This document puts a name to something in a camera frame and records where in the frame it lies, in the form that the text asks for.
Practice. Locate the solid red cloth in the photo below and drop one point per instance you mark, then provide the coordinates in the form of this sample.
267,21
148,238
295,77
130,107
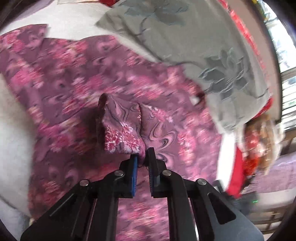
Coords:
237,176

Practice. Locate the purple pink floral cloth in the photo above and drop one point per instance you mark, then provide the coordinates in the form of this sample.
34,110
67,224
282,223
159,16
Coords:
95,102

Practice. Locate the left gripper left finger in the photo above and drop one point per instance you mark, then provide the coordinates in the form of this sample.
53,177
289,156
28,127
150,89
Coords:
89,210

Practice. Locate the white bed sheet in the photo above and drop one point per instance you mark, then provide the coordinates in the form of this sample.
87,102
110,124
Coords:
139,218

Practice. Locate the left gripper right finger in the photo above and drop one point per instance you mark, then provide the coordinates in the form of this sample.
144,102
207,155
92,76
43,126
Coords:
197,210

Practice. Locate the grey floral pillow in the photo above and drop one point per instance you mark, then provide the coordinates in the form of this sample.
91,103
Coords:
201,37

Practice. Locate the red floral plastic bag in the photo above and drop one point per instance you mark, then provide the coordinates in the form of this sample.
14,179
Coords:
261,144

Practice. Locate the window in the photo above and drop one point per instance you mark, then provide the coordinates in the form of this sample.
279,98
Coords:
285,50

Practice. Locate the red patterned blanket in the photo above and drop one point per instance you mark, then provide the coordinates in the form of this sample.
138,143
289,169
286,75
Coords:
240,25

